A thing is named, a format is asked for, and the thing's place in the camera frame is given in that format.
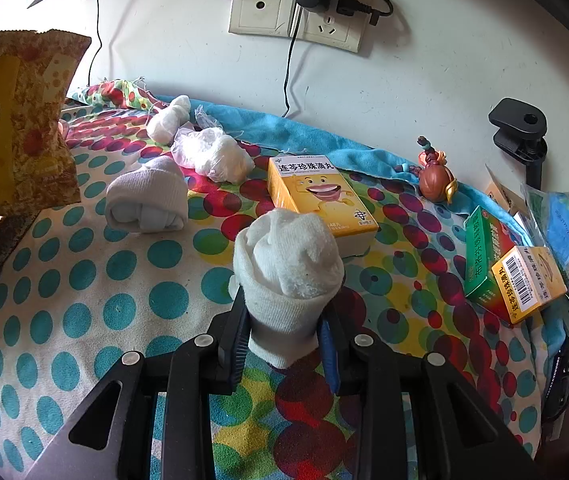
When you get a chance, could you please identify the white item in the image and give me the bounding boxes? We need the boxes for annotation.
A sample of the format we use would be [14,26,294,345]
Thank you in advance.
[171,105,256,185]

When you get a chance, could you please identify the black clamp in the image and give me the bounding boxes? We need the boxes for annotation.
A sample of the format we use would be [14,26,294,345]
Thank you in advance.
[487,97,549,189]

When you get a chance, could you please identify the brown figurine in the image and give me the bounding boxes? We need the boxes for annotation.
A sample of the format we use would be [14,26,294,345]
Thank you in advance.
[413,135,461,205]

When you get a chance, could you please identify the yellow box with barcode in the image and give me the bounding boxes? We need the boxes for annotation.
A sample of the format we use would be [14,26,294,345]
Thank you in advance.
[491,245,568,326]

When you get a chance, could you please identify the blue towel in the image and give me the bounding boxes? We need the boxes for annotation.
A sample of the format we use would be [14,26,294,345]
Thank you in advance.
[157,94,569,376]

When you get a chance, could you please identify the polka dot cloth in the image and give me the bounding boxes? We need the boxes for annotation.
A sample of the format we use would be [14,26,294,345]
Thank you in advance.
[0,79,565,480]

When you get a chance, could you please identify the black plug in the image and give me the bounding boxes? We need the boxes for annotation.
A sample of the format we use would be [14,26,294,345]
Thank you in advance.
[334,0,395,27]

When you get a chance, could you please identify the green box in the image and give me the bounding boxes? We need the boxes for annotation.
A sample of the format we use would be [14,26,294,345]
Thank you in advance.
[464,205,516,307]

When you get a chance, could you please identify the yellow snack bag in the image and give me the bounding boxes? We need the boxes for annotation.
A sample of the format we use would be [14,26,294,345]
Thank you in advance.
[0,29,93,261]

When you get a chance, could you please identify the white wall power socket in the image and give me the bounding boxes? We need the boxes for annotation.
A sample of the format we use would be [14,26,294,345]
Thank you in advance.
[291,0,373,54]

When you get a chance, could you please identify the yellow box with cartoon face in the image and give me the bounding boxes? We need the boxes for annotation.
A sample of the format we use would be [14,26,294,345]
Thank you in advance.
[267,153,380,257]

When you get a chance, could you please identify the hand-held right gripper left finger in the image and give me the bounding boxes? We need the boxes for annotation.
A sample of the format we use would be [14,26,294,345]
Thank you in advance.
[27,302,252,480]

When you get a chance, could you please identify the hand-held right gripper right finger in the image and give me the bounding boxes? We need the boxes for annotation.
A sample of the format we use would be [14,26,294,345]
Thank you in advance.
[317,307,540,480]

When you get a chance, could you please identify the rolled white sock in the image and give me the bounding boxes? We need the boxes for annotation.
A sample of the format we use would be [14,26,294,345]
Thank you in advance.
[104,154,190,235]

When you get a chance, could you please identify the white sock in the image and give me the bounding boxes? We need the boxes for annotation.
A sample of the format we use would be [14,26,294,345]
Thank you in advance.
[233,207,346,369]
[104,154,190,235]

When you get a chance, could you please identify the black adapter cable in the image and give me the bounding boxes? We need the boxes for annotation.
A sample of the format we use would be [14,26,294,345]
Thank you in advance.
[281,7,306,119]

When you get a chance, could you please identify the clear bag with blue item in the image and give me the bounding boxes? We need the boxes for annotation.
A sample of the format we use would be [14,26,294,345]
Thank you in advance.
[521,184,569,307]

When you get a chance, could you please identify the thin black cable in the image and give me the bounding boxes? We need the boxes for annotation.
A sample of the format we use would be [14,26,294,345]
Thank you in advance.
[86,0,116,87]

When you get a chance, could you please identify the tan cardboard box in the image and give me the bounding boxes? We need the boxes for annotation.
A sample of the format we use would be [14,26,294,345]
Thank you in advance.
[483,164,526,217]

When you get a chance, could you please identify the small white sock ball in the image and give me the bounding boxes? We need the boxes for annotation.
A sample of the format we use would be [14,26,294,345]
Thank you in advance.
[146,94,194,142]

